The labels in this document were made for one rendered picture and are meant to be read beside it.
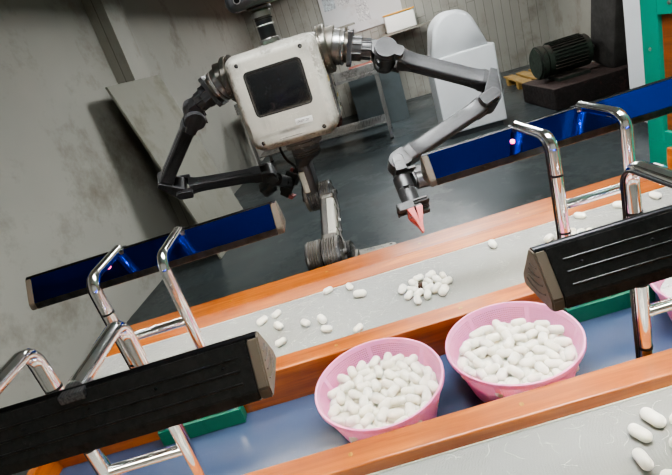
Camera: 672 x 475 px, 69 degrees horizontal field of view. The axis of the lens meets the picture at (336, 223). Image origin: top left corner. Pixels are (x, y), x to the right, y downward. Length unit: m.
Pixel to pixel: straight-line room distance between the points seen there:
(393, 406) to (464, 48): 4.89
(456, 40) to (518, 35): 4.03
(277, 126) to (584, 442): 1.29
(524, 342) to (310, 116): 1.01
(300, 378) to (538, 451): 0.54
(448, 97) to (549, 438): 4.91
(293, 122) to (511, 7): 8.01
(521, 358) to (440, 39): 4.74
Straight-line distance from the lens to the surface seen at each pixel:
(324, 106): 1.68
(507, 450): 0.90
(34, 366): 0.92
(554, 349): 1.07
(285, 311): 1.44
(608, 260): 0.66
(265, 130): 1.73
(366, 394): 1.04
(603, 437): 0.91
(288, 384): 1.19
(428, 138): 1.60
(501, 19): 9.47
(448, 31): 5.58
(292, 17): 9.35
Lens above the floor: 1.41
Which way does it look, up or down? 20 degrees down
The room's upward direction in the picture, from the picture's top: 18 degrees counter-clockwise
